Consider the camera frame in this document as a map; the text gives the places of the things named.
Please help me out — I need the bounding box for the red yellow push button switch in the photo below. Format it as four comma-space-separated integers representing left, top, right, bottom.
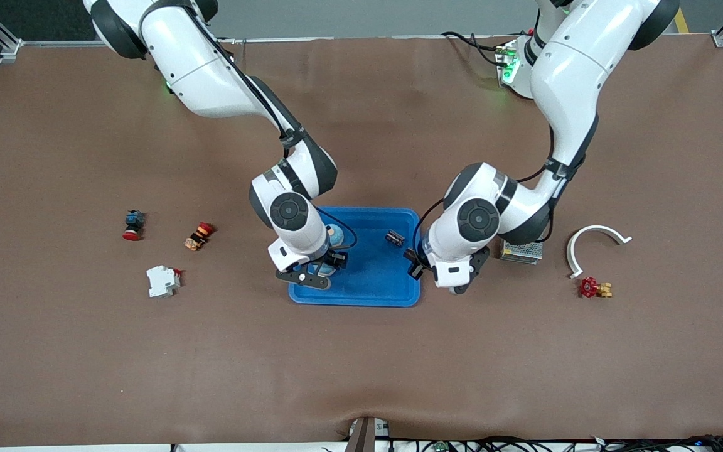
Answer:
185, 222, 215, 252

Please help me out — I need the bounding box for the red mushroom button blue body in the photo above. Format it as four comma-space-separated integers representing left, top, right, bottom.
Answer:
122, 210, 146, 242

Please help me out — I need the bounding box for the grey metal bracket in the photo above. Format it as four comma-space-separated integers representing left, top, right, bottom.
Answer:
346, 416, 391, 452

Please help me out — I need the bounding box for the white circuit breaker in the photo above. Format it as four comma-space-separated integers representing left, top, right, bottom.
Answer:
146, 265, 184, 299

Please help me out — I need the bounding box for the blue plastic tray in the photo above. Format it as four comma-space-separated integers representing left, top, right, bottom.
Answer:
289, 207, 421, 308

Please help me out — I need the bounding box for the white curved pipe clamp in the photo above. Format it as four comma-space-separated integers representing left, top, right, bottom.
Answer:
566, 225, 633, 279

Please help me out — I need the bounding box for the red handle brass valve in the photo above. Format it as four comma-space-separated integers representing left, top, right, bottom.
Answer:
579, 277, 613, 299

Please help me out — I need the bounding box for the metal mesh power supply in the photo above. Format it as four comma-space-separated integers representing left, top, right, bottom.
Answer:
501, 240, 544, 266

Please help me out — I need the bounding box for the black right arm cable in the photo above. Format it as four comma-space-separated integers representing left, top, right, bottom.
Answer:
316, 209, 358, 250

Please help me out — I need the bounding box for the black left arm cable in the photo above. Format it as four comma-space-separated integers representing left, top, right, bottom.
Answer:
412, 198, 447, 253

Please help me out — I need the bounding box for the black arm base cable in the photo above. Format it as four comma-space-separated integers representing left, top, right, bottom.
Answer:
441, 31, 503, 67

